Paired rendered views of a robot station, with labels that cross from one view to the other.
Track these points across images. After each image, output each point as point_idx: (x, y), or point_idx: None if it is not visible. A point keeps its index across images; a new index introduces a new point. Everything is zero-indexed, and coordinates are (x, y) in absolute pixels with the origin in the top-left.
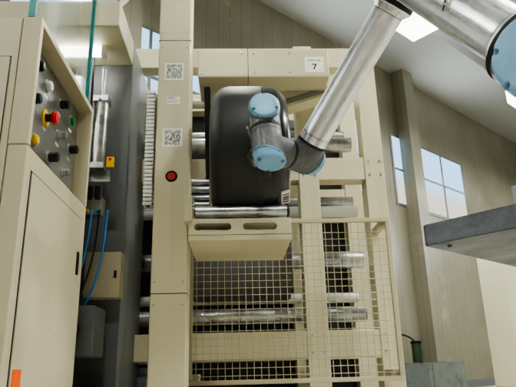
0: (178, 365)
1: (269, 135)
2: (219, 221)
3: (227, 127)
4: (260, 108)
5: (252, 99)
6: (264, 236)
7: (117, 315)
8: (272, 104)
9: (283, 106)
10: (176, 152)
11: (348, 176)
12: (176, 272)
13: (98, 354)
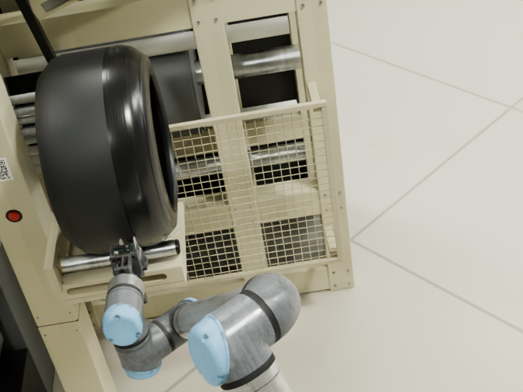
0: (90, 372)
1: (137, 361)
2: (95, 282)
3: (75, 217)
4: (118, 338)
5: (105, 327)
6: (154, 288)
7: (1, 292)
8: (131, 331)
9: (146, 159)
10: (8, 187)
11: (269, 12)
12: (58, 305)
13: (0, 353)
